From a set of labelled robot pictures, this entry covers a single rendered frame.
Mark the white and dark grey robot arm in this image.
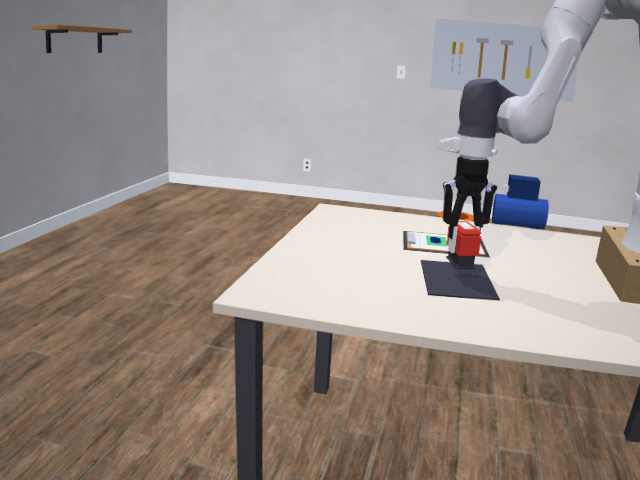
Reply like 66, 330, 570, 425
436, 0, 640, 254

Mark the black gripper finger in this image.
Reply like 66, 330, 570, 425
471, 182, 497, 231
443, 179, 471, 253

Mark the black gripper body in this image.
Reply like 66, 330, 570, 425
454, 156, 489, 197

